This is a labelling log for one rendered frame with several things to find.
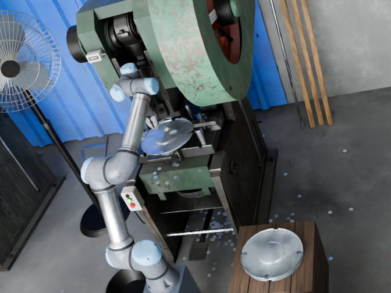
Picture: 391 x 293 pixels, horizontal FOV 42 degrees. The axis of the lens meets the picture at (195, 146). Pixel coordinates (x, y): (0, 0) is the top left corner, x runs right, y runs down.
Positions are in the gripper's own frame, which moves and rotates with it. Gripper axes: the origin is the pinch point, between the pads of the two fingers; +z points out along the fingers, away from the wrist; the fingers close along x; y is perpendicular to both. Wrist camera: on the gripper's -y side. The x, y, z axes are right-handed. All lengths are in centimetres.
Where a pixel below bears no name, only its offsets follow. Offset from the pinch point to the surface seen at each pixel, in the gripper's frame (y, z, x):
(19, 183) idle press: 47, 60, 151
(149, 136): 10.4, 11.4, 11.0
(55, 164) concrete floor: 102, 90, 164
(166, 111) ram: 9.1, -2.7, -4.6
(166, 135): 8.3, 10.8, 0.6
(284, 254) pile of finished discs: -40, 53, -55
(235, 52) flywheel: 30, -16, -42
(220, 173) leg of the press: -7.5, 27.6, -26.4
